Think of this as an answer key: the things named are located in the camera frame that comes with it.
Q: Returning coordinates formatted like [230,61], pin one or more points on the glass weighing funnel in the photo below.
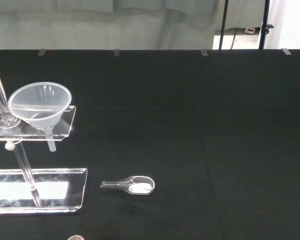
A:
[140,188]

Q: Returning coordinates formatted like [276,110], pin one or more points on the clear funnel stand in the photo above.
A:
[65,126]

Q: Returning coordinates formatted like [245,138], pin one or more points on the black cloth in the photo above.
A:
[215,125]

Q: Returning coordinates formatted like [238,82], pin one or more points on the clear cloth clip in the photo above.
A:
[286,51]
[117,52]
[41,52]
[204,52]

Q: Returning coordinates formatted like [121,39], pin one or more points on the pale grey curtain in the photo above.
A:
[102,27]

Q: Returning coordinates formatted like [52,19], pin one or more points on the black tripod pole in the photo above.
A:
[264,25]
[224,25]

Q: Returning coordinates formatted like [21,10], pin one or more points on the glass round-bottom flask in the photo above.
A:
[76,237]

